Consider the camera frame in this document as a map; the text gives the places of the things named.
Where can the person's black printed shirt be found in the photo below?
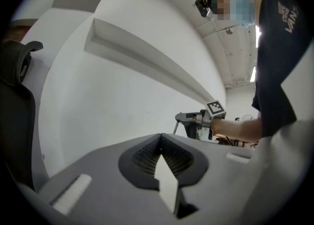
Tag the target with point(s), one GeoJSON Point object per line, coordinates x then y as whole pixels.
{"type": "Point", "coordinates": [274, 59]}

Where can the round ceiling detector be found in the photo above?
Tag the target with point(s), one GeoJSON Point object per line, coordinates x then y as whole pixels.
{"type": "Point", "coordinates": [229, 31]}

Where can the blue face mask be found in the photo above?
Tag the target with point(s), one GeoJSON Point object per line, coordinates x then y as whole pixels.
{"type": "Point", "coordinates": [244, 10]}

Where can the brown wooden door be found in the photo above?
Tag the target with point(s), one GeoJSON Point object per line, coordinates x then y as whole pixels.
{"type": "Point", "coordinates": [18, 31]}

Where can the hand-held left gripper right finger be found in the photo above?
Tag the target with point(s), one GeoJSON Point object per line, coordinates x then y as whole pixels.
{"type": "Point", "coordinates": [216, 175]}

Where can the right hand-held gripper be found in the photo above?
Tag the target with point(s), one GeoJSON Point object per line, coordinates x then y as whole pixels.
{"type": "Point", "coordinates": [204, 123]}

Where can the ceiling light strip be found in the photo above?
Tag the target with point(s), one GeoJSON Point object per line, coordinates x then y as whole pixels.
{"type": "Point", "coordinates": [253, 73]}
{"type": "Point", "coordinates": [257, 36]}

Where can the person's right forearm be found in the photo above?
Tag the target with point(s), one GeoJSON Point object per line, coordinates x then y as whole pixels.
{"type": "Point", "coordinates": [235, 128]}

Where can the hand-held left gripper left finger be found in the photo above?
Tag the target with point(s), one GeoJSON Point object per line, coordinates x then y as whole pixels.
{"type": "Point", "coordinates": [103, 175]}

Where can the black head-mounted camera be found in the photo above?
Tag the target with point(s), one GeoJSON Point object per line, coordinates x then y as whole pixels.
{"type": "Point", "coordinates": [202, 6]}

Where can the black office chair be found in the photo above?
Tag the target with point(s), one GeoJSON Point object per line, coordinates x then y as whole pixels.
{"type": "Point", "coordinates": [16, 111]}

